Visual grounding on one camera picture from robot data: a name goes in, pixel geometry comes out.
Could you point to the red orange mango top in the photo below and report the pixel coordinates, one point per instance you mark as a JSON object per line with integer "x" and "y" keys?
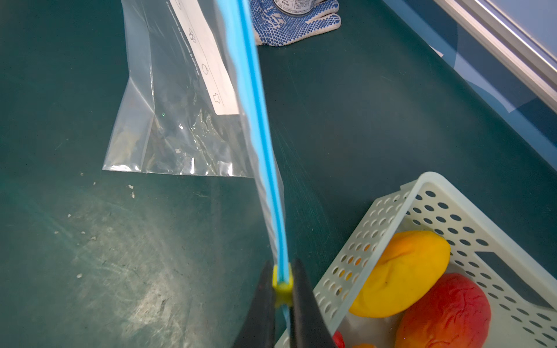
{"x": 455, "y": 312}

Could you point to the clear zip-top bag blue zipper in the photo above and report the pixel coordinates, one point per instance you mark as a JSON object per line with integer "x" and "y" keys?
{"x": 194, "y": 104}

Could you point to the blue dotted work glove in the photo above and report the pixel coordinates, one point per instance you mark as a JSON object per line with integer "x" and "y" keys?
{"x": 272, "y": 27}

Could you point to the red yellow mango left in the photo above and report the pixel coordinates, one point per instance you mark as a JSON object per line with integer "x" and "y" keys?
{"x": 338, "y": 340}

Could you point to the silver metal can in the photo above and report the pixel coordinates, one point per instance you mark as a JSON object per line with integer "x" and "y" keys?
{"x": 295, "y": 7}

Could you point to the large orange mango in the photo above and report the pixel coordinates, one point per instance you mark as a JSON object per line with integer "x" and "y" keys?
{"x": 364, "y": 346}

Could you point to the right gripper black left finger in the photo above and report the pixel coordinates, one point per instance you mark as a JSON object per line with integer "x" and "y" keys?
{"x": 258, "y": 329}

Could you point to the aluminium frame back bar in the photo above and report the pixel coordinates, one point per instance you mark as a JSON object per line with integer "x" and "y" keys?
{"x": 520, "y": 34}

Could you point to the pale green perforated plastic basket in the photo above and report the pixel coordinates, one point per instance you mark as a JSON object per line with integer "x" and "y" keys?
{"x": 521, "y": 293}

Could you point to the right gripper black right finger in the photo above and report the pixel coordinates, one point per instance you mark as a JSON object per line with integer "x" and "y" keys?
{"x": 308, "y": 328}

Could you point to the yellow orange mango top left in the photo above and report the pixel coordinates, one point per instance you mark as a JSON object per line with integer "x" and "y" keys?
{"x": 409, "y": 267}

